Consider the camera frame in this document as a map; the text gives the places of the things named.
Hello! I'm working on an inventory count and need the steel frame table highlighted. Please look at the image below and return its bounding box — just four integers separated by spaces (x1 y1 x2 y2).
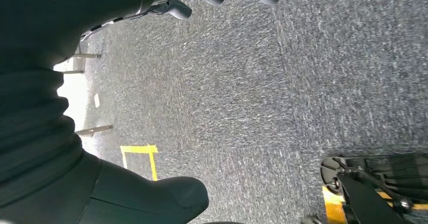
62 52 114 137

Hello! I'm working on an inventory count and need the yellow floor tape square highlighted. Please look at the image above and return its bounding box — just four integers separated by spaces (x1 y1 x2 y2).
120 144 159 182
322 186 428 224

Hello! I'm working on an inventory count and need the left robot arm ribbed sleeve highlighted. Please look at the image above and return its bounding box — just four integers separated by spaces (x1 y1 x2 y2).
0 67 84 206

